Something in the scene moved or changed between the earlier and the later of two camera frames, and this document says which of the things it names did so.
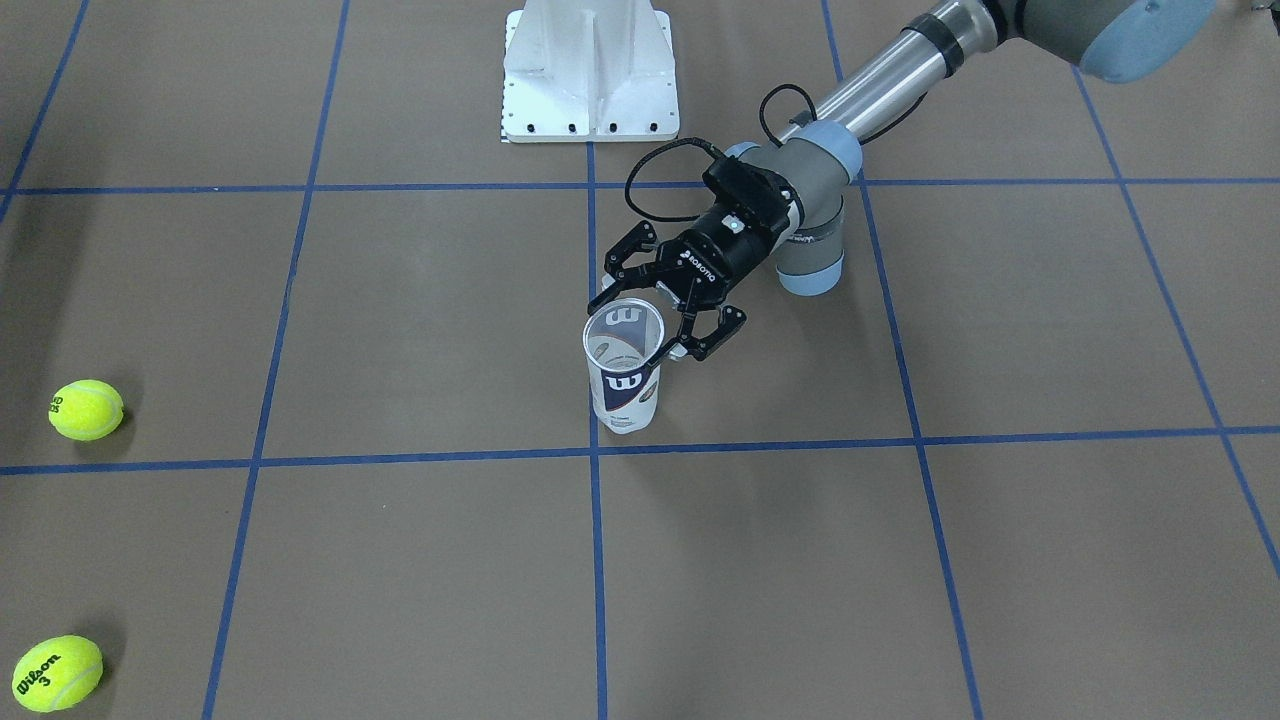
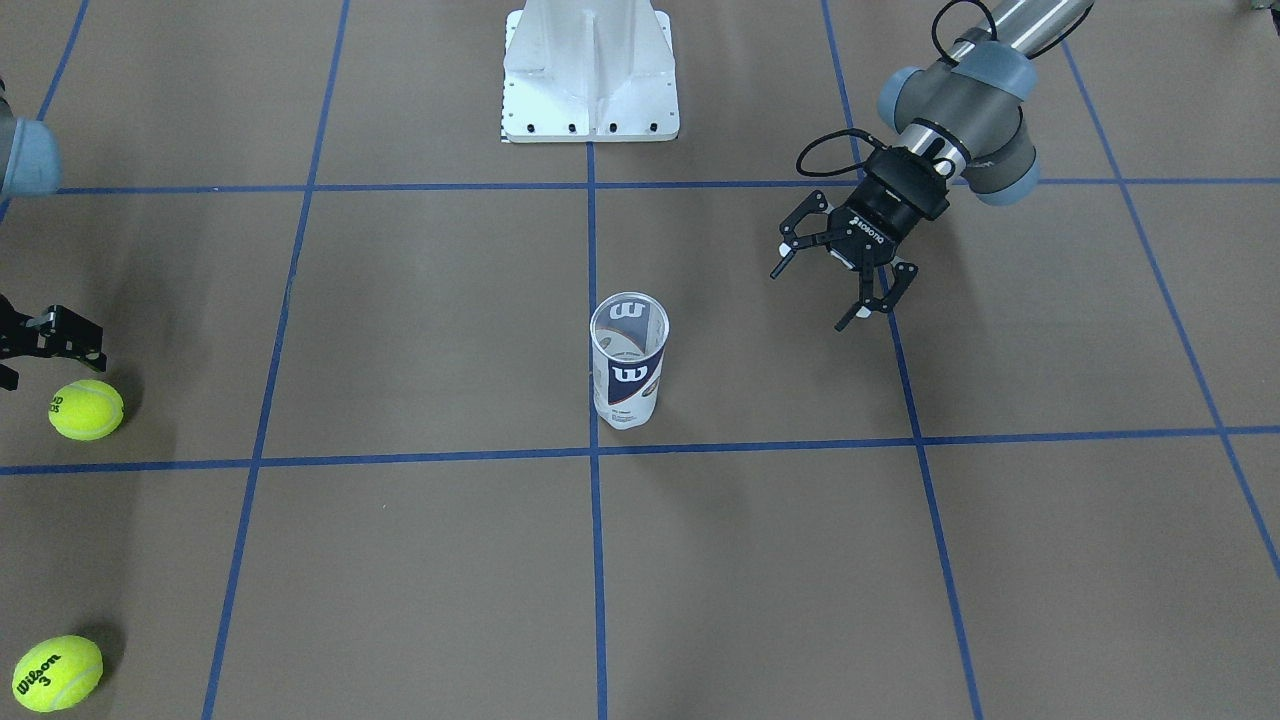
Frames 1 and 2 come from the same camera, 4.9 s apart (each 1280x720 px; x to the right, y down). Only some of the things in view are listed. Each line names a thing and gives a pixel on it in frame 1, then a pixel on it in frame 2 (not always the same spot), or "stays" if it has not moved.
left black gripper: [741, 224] → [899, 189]
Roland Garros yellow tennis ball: [86, 409] stays
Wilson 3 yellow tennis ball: [57, 673] stays
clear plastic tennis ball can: [619, 339] stays
